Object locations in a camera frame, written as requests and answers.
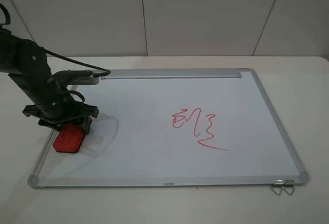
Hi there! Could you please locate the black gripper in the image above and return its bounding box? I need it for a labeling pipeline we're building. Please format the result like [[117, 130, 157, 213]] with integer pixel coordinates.
[[23, 103, 99, 135]]

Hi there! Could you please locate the red whiteboard eraser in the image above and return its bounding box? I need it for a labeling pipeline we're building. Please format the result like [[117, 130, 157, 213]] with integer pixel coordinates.
[[52, 118, 86, 154]]

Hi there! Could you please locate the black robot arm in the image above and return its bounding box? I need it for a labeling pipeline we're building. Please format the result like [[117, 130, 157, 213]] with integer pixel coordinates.
[[1, 28, 99, 135]]

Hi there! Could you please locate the white aluminium-framed whiteboard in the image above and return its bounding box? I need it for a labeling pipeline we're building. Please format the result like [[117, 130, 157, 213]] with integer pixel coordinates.
[[28, 68, 310, 189]]

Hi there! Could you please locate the grey whiteboard marker tray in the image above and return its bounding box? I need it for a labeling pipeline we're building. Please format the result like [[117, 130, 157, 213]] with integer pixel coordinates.
[[101, 68, 242, 80]]

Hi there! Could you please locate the left metal hanging clip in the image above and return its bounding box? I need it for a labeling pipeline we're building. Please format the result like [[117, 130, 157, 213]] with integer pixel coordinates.
[[270, 179, 285, 196]]

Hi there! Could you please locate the metal hanging clip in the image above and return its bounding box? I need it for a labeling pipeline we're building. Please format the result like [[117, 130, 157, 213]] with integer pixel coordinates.
[[270, 179, 285, 196], [281, 180, 295, 196]]

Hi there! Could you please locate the right metal hanging clip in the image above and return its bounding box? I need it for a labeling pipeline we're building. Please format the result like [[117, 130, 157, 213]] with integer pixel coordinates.
[[281, 180, 295, 196]]

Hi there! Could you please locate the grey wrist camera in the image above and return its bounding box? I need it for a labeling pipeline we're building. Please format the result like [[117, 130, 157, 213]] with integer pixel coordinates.
[[53, 70, 100, 88]]

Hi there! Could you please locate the black camera cable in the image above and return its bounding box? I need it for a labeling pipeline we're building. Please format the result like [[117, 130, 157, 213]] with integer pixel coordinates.
[[0, 3, 113, 78]]

